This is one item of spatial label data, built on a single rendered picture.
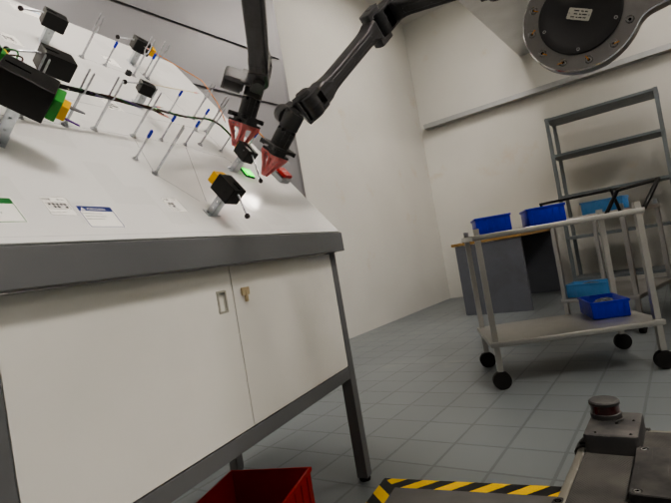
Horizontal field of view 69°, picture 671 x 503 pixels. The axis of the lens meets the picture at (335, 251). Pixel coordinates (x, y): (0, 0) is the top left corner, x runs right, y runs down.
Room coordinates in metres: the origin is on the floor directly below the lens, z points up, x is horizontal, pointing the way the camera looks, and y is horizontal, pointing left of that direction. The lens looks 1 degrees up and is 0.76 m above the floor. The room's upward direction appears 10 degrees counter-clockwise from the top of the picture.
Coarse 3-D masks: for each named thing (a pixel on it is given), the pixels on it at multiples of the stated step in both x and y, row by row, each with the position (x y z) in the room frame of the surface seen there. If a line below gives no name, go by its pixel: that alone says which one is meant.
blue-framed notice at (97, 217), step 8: (80, 208) 0.88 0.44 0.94; (88, 208) 0.90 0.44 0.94; (96, 208) 0.92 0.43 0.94; (104, 208) 0.93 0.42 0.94; (88, 216) 0.88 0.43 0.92; (96, 216) 0.90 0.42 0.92; (104, 216) 0.91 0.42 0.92; (112, 216) 0.93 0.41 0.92; (96, 224) 0.88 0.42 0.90; (104, 224) 0.89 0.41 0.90; (112, 224) 0.91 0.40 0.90; (120, 224) 0.93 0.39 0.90
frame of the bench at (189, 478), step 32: (0, 384) 0.71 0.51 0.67; (320, 384) 1.51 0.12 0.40; (352, 384) 1.70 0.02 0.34; (0, 416) 0.70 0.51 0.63; (288, 416) 1.33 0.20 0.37; (352, 416) 1.70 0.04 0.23; (0, 448) 0.70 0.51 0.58; (224, 448) 1.09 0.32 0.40; (352, 448) 1.71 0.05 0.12; (0, 480) 0.69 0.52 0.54; (192, 480) 1.00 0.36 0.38
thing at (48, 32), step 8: (24, 8) 1.25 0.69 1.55; (48, 8) 1.28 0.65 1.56; (40, 16) 1.29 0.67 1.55; (48, 16) 1.27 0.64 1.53; (56, 16) 1.28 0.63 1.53; (64, 16) 1.32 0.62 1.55; (48, 24) 1.28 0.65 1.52; (56, 24) 1.29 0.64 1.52; (64, 24) 1.30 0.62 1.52; (48, 32) 1.30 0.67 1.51; (40, 40) 1.31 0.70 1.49; (48, 40) 1.32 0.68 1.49
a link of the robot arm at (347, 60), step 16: (368, 16) 1.46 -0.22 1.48; (368, 32) 1.46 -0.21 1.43; (352, 48) 1.44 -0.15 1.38; (368, 48) 1.47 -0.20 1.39; (336, 64) 1.42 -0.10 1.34; (352, 64) 1.44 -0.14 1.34; (320, 80) 1.40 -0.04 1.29; (336, 80) 1.41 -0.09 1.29; (320, 96) 1.40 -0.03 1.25; (320, 112) 1.39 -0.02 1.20
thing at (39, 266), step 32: (0, 256) 0.69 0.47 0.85; (32, 256) 0.73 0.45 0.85; (64, 256) 0.78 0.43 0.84; (96, 256) 0.83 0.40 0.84; (128, 256) 0.89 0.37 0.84; (160, 256) 0.96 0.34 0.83; (192, 256) 1.04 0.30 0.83; (224, 256) 1.13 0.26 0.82; (256, 256) 1.24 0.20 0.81; (288, 256) 1.38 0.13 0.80; (0, 288) 0.69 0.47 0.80; (32, 288) 0.75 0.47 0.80
